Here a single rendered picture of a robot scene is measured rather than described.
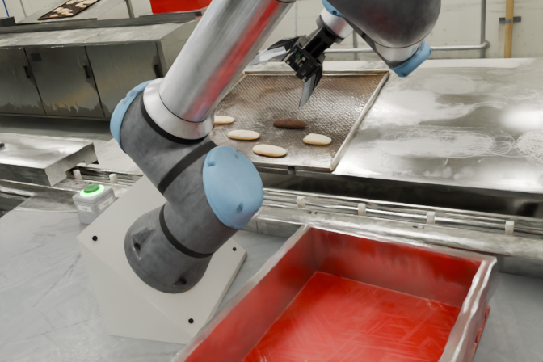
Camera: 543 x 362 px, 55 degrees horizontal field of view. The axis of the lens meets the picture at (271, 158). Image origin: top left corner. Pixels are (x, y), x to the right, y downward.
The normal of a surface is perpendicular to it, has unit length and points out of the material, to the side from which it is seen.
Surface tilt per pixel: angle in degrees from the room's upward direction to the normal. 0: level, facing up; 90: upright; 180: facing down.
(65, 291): 0
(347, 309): 0
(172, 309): 48
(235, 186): 56
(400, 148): 10
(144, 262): 68
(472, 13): 90
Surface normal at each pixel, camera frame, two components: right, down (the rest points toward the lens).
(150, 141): -0.32, 0.56
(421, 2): 0.53, 0.56
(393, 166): -0.22, -0.82
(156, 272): 0.00, 0.29
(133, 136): -0.55, 0.22
